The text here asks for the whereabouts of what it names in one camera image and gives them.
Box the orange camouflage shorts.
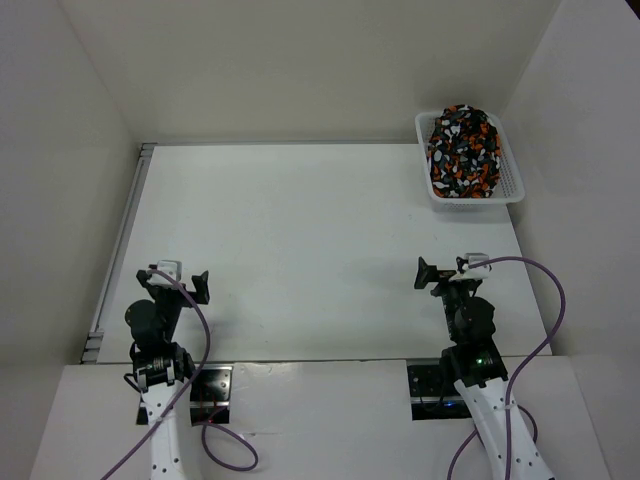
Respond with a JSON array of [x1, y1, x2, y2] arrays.
[[426, 104, 502, 199]]

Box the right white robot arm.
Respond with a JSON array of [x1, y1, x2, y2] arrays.
[[414, 253, 555, 479]]

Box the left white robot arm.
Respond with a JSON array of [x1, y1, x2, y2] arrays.
[[124, 260, 209, 479]]

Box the white plastic basket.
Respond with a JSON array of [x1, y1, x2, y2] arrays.
[[414, 109, 525, 211]]

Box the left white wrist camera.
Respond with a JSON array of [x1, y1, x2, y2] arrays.
[[148, 260, 182, 288]]

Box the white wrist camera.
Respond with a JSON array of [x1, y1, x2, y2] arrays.
[[148, 260, 182, 288], [457, 253, 491, 280]]

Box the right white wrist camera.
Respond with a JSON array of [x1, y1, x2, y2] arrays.
[[457, 253, 491, 280]]

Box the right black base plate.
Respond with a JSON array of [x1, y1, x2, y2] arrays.
[[406, 360, 471, 421]]

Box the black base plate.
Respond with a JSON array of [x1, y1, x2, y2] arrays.
[[136, 364, 234, 426], [406, 360, 471, 421]]

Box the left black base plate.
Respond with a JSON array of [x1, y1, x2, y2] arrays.
[[136, 364, 234, 426]]

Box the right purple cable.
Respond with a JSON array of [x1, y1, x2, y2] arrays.
[[445, 255, 568, 480]]

